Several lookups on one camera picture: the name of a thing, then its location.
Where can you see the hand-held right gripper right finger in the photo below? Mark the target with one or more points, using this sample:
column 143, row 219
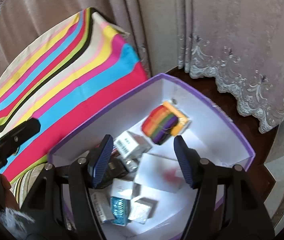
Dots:
column 184, row 162

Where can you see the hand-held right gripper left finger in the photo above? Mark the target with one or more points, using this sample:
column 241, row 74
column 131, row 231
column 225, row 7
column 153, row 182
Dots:
column 102, row 162

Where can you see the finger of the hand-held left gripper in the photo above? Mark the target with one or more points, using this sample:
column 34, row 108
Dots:
column 23, row 132

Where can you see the small silver box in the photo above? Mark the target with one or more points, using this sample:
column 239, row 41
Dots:
column 131, row 165

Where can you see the small white box grey text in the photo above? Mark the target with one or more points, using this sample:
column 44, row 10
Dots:
column 132, row 143

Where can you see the rainbow striped box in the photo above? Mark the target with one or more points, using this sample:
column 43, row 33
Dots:
column 159, row 125

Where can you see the purple cardboard box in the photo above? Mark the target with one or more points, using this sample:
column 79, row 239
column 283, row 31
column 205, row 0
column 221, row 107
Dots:
column 122, row 115

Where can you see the small blue box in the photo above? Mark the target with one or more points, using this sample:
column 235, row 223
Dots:
column 119, row 211

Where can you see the person's left hand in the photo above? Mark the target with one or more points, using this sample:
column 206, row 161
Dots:
column 8, row 192

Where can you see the colourful striped cloth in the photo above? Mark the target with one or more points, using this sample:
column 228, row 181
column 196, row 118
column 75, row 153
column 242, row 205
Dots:
column 57, row 80

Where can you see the beige curtain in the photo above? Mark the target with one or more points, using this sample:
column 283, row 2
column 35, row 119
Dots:
column 207, row 30

